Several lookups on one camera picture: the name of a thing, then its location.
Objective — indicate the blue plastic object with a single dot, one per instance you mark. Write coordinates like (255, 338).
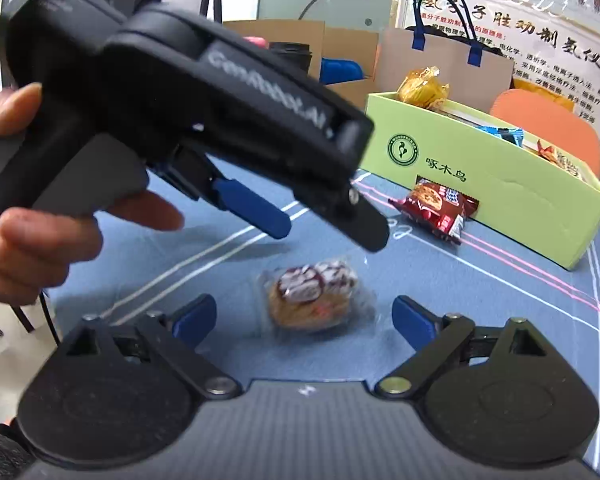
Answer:
(342, 70)

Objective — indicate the light green cardboard box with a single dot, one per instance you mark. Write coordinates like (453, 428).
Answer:
(505, 210)

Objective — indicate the orange chair back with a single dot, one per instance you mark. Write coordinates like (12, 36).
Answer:
(555, 120)

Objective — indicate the person's left hand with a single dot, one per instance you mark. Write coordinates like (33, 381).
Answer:
(30, 255)

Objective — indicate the blue snack packet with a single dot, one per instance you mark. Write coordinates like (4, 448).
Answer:
(502, 135)

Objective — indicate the brown cardboard box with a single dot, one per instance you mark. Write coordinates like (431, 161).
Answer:
(345, 45)

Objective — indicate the red orange snack packet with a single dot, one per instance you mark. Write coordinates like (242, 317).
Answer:
(562, 160)

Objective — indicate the dark cloth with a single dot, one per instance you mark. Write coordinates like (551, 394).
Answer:
(0, 455)

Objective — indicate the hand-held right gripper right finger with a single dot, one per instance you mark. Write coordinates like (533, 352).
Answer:
(414, 322)

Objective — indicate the yellow snack packet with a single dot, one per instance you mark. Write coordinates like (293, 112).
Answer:
(422, 87)

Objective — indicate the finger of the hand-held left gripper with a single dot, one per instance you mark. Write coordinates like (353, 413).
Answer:
(252, 207)
(367, 227)

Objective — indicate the red label clear biscuit packet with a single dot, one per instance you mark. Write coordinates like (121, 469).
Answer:
(310, 295)

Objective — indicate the wall poster large lettering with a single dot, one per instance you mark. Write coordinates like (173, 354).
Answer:
(555, 45)

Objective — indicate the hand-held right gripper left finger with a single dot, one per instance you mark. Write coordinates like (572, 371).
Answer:
(195, 317)

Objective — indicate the yellow plastic bag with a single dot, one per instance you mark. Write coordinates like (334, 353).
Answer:
(545, 90)

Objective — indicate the dark red biscuit packet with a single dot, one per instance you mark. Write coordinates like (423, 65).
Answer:
(432, 207)

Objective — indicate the clear bottle pink lid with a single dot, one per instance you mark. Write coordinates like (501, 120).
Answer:
(255, 41)

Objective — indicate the black cup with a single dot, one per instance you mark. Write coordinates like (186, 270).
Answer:
(295, 57)

